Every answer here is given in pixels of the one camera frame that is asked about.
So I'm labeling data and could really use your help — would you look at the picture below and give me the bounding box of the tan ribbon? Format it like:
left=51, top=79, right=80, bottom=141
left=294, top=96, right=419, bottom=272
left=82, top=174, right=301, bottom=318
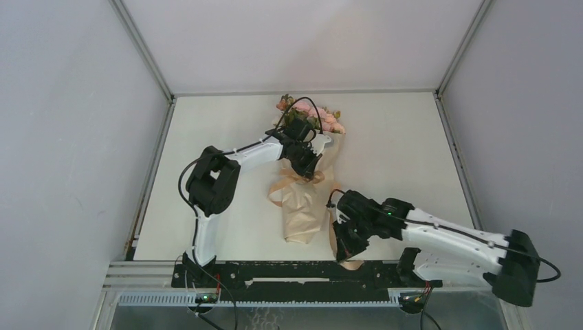
left=267, top=169, right=341, bottom=257

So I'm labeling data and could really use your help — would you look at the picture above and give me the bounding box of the white slotted cable duct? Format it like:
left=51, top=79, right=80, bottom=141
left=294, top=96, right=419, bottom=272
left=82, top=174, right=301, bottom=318
left=118, top=291, right=407, bottom=307

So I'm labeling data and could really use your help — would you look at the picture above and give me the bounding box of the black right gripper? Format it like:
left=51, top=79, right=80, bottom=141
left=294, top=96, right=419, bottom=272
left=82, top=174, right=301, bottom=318
left=331, top=216, right=374, bottom=263

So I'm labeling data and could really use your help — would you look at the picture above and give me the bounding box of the pink fake rose sprig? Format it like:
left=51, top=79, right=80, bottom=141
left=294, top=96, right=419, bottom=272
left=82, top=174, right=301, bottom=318
left=276, top=94, right=296, bottom=116

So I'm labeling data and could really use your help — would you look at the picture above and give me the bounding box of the pink fake rose stem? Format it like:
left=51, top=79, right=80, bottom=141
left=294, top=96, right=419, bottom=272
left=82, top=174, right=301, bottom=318
left=295, top=100, right=346, bottom=134

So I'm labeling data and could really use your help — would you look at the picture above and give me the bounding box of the brown wrapping paper sheet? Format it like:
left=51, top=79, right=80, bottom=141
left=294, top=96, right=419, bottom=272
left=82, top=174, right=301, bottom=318
left=267, top=119, right=346, bottom=244

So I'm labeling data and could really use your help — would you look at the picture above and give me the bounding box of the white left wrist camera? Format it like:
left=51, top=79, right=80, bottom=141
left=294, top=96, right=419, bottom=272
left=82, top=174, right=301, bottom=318
left=309, top=134, right=337, bottom=155

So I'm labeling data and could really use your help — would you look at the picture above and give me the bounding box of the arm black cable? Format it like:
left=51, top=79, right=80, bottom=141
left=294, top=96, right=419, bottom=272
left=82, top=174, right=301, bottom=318
left=176, top=96, right=325, bottom=330
left=325, top=188, right=562, bottom=330

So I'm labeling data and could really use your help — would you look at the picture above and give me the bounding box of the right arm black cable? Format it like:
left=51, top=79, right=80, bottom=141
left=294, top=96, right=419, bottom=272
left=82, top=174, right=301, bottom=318
left=325, top=188, right=562, bottom=330

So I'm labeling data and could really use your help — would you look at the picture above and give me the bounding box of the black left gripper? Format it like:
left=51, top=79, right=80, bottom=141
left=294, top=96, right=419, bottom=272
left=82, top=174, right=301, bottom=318
left=287, top=142, right=322, bottom=180

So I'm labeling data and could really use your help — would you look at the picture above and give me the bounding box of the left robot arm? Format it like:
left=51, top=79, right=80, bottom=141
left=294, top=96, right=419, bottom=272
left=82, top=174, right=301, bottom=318
left=178, top=119, right=333, bottom=287

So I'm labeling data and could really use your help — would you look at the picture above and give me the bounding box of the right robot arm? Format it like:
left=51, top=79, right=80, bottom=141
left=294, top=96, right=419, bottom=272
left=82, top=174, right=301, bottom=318
left=327, top=190, right=542, bottom=307

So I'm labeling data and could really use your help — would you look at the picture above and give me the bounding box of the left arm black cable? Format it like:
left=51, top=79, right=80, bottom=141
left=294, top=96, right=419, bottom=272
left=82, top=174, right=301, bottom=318
left=176, top=96, right=325, bottom=330

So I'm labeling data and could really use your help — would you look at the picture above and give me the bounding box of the black mounting base rail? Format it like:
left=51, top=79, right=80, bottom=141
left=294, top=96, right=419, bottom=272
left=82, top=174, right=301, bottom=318
left=170, top=261, right=442, bottom=301

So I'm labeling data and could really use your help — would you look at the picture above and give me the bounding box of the aluminium frame rail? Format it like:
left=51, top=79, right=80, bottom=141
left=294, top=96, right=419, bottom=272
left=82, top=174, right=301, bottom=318
left=102, top=258, right=518, bottom=292

